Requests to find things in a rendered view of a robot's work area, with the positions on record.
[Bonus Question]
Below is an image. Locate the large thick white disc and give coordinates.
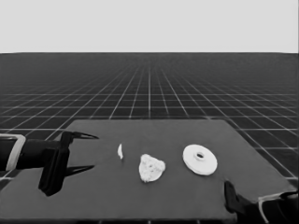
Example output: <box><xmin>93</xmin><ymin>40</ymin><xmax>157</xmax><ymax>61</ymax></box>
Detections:
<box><xmin>182</xmin><ymin>144</ymin><xmax>219</xmax><ymax>176</ymax></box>

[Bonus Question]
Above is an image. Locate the white round carrier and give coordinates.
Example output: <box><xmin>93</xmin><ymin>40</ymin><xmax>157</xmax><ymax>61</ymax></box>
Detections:
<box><xmin>138</xmin><ymin>153</ymin><xmax>167</xmax><ymax>184</ymax></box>

